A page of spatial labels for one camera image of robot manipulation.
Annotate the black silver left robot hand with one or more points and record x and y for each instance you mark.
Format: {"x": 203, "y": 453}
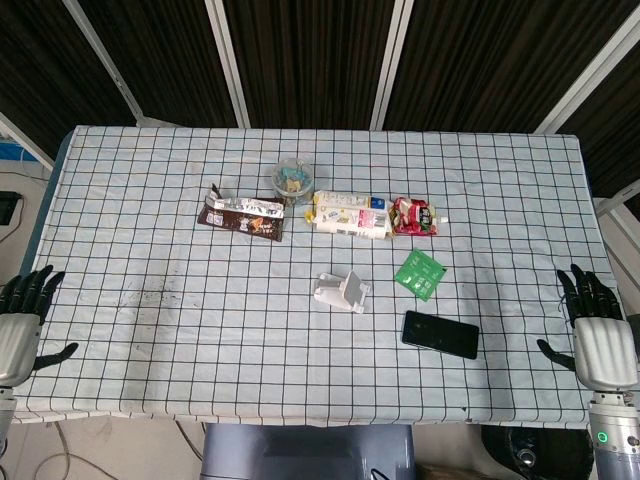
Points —
{"x": 17, "y": 340}

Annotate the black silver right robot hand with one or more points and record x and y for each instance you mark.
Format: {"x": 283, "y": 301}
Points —
{"x": 602, "y": 350}

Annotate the black smartphone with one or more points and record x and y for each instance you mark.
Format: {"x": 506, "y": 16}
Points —
{"x": 440, "y": 334}

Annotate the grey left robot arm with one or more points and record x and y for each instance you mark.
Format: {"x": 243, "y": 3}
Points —
{"x": 5, "y": 410}

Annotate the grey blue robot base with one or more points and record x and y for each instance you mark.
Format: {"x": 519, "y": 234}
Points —
{"x": 305, "y": 450}

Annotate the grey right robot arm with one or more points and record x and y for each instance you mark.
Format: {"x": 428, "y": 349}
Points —
{"x": 617, "y": 440}

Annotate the white phone stand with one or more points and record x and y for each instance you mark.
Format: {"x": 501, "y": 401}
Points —
{"x": 342, "y": 295}

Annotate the black round floor object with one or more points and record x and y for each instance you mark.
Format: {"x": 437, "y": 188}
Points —
{"x": 540, "y": 450}

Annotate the blue table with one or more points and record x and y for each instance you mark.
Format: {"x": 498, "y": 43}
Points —
{"x": 42, "y": 200}

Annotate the checkered blue white tablecloth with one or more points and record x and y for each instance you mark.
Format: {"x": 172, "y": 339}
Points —
{"x": 200, "y": 325}

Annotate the blue box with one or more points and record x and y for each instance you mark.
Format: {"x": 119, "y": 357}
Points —
{"x": 12, "y": 150}

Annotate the green square packet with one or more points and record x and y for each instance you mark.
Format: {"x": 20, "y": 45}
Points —
{"x": 421, "y": 275}

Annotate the red snack bag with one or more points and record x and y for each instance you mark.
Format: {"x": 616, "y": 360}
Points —
{"x": 415, "y": 216}

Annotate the brown chocolate wrapper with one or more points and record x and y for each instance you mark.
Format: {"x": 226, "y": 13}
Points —
{"x": 242, "y": 217}

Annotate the white yellow snack bag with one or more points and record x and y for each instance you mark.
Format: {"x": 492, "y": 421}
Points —
{"x": 350, "y": 216}

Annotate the clear round plastic container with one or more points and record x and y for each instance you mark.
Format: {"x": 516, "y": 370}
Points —
{"x": 293, "y": 180}

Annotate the white metal frame post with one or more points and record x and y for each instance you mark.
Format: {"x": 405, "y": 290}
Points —
{"x": 27, "y": 140}
{"x": 392, "y": 60}
{"x": 102, "y": 60}
{"x": 590, "y": 65}
{"x": 617, "y": 202}
{"x": 229, "y": 60}

